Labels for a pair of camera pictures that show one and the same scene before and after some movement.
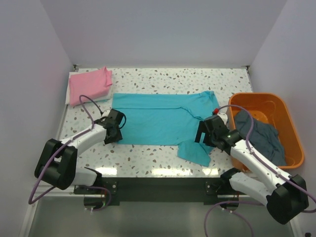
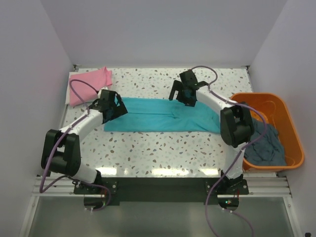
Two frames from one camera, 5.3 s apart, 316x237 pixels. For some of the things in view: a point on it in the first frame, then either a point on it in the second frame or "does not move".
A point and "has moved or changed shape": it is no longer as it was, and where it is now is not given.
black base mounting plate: (206, 189) does not move
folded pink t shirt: (93, 84) does not move
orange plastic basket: (272, 109) does not move
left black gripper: (117, 137) → (120, 110)
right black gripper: (202, 128) → (177, 86)
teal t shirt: (167, 118) has moved or changed shape
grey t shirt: (264, 137) does not move
